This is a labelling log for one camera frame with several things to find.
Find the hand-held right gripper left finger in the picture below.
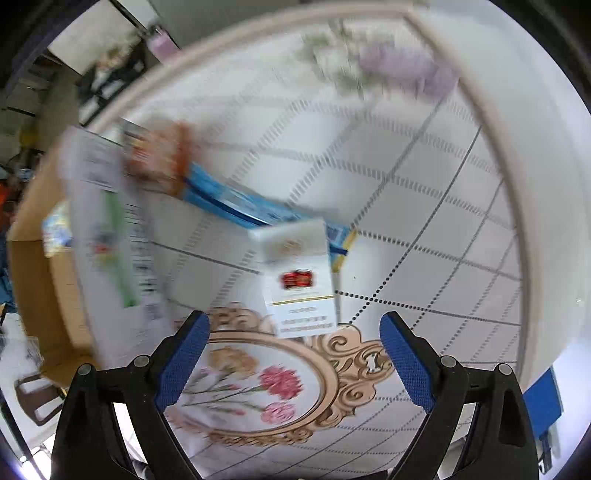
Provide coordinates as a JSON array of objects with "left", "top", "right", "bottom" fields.
[{"left": 50, "top": 310, "right": 211, "bottom": 480}]

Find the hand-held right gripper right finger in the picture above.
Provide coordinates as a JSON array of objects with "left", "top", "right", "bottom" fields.
[{"left": 379, "top": 311, "right": 540, "bottom": 480}]

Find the white box with red emblem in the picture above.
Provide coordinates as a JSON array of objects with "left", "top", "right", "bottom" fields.
[{"left": 248, "top": 218, "right": 340, "bottom": 337}]

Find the large white printed box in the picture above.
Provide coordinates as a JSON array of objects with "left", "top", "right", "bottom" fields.
[{"left": 58, "top": 127, "right": 178, "bottom": 370}]

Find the cardboard box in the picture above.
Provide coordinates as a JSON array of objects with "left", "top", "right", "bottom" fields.
[{"left": 6, "top": 154, "right": 100, "bottom": 388}]

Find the blue box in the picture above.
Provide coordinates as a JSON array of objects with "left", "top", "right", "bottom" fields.
[{"left": 181, "top": 162, "right": 358, "bottom": 273}]

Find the orange snack packet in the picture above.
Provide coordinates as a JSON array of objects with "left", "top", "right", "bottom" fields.
[{"left": 122, "top": 121, "right": 195, "bottom": 199}]

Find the blue chair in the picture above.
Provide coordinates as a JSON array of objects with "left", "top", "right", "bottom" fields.
[{"left": 523, "top": 367, "right": 565, "bottom": 474}]

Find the brown and white chair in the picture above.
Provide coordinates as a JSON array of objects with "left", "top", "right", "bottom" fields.
[{"left": 15, "top": 375, "right": 65, "bottom": 426}]

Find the floral printed tablecloth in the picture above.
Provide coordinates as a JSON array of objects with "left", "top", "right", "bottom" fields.
[{"left": 85, "top": 11, "right": 527, "bottom": 476}]

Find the purple water bottle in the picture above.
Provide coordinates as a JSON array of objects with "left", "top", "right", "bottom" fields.
[{"left": 148, "top": 27, "right": 178, "bottom": 62}]

